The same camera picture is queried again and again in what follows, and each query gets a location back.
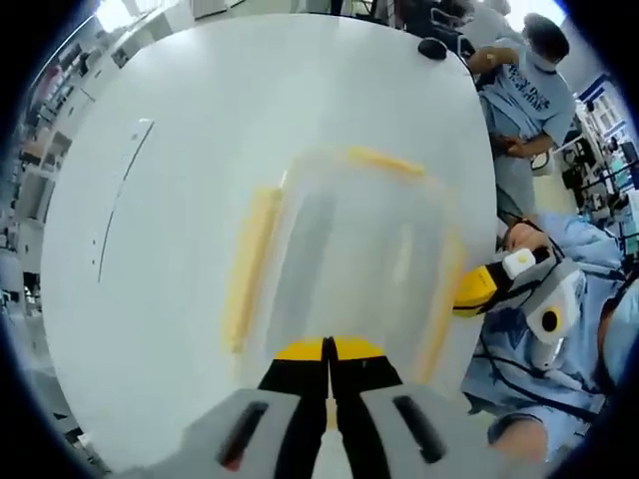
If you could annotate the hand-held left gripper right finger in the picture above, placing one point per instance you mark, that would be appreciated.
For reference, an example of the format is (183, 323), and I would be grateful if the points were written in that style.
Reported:
(456, 439)

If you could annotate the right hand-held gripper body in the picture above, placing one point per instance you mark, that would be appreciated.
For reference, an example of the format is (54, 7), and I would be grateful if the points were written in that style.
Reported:
(564, 299)

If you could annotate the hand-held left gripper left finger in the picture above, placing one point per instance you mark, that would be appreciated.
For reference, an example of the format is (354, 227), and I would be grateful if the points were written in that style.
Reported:
(199, 444)

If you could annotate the clear storage box lid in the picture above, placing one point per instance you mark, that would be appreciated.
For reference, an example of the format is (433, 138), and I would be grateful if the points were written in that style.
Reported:
(359, 249)

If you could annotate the clear plastic storage box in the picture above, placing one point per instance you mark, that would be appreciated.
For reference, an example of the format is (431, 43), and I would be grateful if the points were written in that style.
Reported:
(319, 309)

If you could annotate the white storage shelves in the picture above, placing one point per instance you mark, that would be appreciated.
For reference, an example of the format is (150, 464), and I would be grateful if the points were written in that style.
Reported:
(45, 194)

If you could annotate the person in blue shirt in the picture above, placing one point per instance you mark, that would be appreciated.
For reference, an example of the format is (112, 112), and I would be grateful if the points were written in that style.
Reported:
(504, 354)

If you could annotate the black round object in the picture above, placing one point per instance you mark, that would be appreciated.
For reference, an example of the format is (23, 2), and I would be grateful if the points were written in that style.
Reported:
(432, 49)

